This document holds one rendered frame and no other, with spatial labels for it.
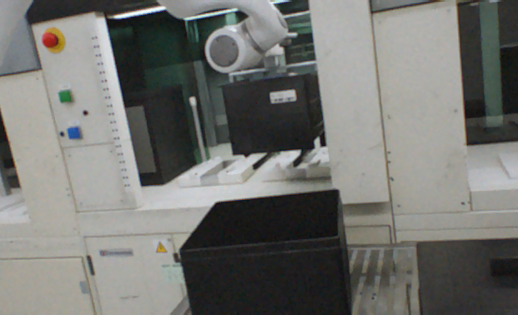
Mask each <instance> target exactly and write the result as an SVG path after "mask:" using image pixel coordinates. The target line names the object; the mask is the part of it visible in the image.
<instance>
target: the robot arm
mask: <svg viewBox="0 0 518 315"><path fill-rule="evenodd" d="M156 1H157V2H158V3H160V4H161V5H162V6H163V7H164V8H165V9H167V10H168V11H169V12H170V13H171V14H173V15H174V16H175V17H177V18H182V19H185V18H191V17H193V16H196V15H198V14H200V13H205V12H207V11H208V10H209V11H211V9H212V10H214V9H215V8H216V9H220V8H229V9H235V10H238V11H240V12H243V13H245V14H247V15H248V16H249V18H247V19H246V20H245V21H243V22H242V23H240V24H239V25H237V26H235V27H232V28H230V29H220V30H218V31H216V32H214V33H213V34H212V35H211V36H210V37H209V40H208V41H207V44H206V49H205V52H206V57H207V59H208V61H209V63H210V65H211V66H212V67H213V68H214V69H216V70H218V71H220V72H222V73H231V72H235V71H238V70H242V69H246V68H252V67H256V66H258V65H260V64H261V63H262V62H263V60H265V59H266V58H273V57H278V56H282V55H283V54H284V50H283V47H284V46H288V45H290V40H286V41H284V40H283V39H284V38H285V37H286V35H287V32H288V28H287V25H286V22H285V21H284V19H283V17H282V16H281V15H280V14H279V11H278V10H276V9H275V7H274V6H273V5H272V3H271V1H270V0H156ZM32 2H33V0H0V66H1V63H2V60H3V59H4V57H5V54H6V52H7V50H8V45H9V43H10V42H11V40H12V38H13V35H14V33H15V32H16V30H17V28H18V25H19V23H20V22H21V21H22V19H23V17H24V15H25V13H26V12H27V10H28V9H29V7H30V6H31V4H32Z"/></svg>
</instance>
